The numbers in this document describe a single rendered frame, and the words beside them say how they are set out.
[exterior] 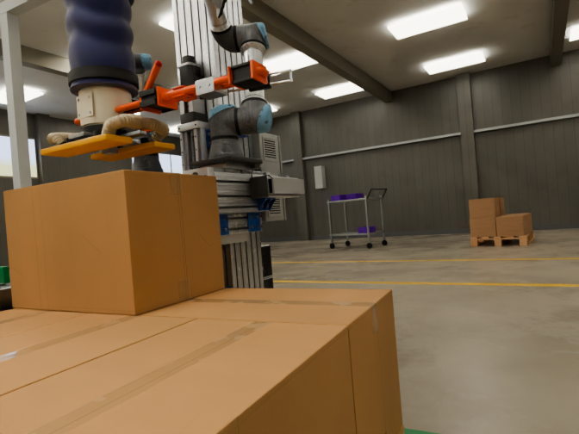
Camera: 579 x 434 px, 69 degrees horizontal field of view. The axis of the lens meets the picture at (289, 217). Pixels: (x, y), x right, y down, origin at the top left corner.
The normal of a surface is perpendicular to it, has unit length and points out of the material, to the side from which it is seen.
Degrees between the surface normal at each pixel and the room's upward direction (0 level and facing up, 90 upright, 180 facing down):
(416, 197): 90
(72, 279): 90
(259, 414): 90
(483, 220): 90
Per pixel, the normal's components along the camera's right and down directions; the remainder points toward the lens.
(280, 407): 0.89, -0.07
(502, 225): -0.61, 0.05
